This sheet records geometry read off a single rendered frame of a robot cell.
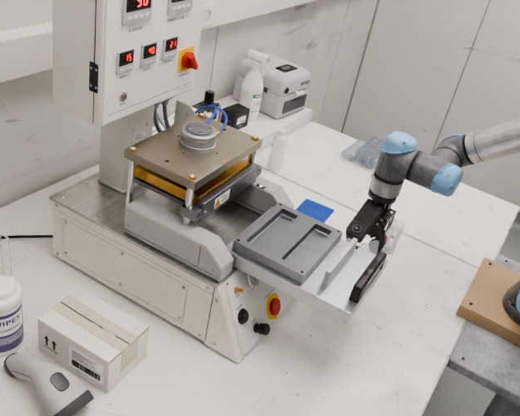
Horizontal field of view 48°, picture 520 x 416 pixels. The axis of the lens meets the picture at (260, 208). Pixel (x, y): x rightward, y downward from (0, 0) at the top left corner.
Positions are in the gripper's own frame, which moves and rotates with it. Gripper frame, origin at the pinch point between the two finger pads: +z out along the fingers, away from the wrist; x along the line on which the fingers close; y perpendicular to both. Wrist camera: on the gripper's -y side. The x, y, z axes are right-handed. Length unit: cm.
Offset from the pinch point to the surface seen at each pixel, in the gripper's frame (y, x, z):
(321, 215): 20.0, 21.0, 6.2
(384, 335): -14.1, -16.0, 6.4
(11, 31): -40, 84, -40
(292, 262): -35.0, 3.0, -16.6
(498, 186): 217, -6, 61
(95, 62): -49, 46, -47
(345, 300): -36.3, -10.4, -15.6
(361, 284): -34.3, -11.9, -19.6
